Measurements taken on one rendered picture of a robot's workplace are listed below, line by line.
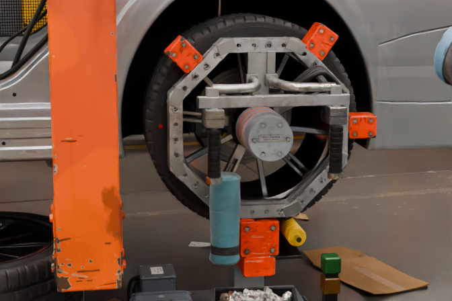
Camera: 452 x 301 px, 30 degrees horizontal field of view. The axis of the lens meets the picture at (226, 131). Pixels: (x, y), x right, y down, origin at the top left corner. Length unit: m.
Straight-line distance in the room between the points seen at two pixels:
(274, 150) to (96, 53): 0.61
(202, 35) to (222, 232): 0.58
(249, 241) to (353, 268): 1.35
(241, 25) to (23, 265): 0.93
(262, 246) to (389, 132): 0.57
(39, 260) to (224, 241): 0.53
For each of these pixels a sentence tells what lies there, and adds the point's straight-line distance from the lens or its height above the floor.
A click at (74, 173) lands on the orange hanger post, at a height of 0.82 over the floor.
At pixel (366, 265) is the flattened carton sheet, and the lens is 3.90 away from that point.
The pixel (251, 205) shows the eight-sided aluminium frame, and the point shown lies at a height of 0.62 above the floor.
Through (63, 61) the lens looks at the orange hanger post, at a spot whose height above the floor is 1.10.
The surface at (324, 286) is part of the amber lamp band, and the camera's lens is 2.01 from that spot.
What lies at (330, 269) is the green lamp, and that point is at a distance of 1.99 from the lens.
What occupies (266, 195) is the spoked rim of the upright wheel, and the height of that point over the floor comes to 0.62.
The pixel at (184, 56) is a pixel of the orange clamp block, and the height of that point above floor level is 1.07.
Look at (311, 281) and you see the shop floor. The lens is 3.70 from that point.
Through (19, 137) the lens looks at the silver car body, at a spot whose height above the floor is 0.82.
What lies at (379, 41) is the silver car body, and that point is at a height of 1.09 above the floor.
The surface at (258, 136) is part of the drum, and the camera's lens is 2.34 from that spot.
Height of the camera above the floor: 1.31
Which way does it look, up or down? 11 degrees down
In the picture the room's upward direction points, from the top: straight up
